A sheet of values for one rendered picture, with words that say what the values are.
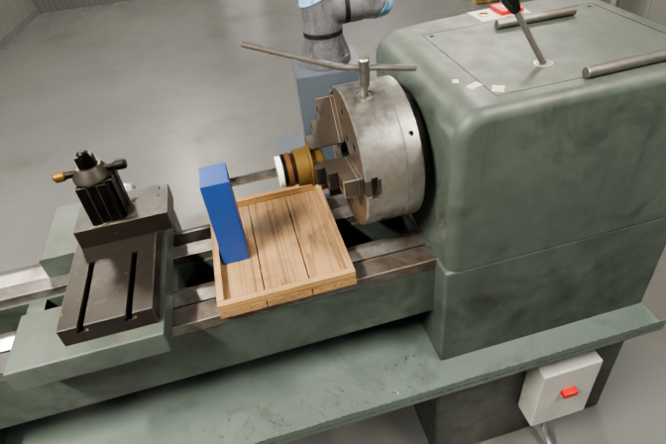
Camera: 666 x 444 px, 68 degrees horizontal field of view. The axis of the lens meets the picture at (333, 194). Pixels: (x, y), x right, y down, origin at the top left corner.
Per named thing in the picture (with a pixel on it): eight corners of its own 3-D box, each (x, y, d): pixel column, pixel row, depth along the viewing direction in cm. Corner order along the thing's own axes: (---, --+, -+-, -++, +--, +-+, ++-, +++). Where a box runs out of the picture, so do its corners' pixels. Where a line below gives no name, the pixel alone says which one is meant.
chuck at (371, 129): (363, 154, 134) (362, 51, 111) (404, 243, 113) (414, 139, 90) (331, 162, 132) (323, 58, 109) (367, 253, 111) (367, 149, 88)
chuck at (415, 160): (376, 152, 134) (377, 48, 111) (419, 240, 113) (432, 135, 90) (363, 154, 134) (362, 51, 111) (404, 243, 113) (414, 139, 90)
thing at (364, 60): (370, 103, 102) (370, 55, 94) (370, 110, 101) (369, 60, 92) (360, 103, 102) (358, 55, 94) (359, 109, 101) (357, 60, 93)
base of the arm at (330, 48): (298, 55, 155) (294, 23, 149) (346, 48, 156) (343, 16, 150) (303, 73, 143) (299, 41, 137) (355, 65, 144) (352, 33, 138)
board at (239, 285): (319, 191, 137) (318, 179, 134) (357, 283, 109) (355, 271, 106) (212, 216, 133) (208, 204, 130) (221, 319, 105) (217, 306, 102)
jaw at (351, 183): (362, 150, 107) (379, 175, 97) (364, 169, 109) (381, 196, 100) (312, 161, 105) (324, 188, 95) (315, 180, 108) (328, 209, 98)
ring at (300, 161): (316, 134, 110) (276, 142, 109) (326, 155, 103) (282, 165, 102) (320, 167, 116) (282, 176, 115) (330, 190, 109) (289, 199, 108)
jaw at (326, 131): (353, 141, 113) (342, 89, 113) (358, 139, 108) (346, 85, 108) (306, 151, 112) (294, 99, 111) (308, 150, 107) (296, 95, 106)
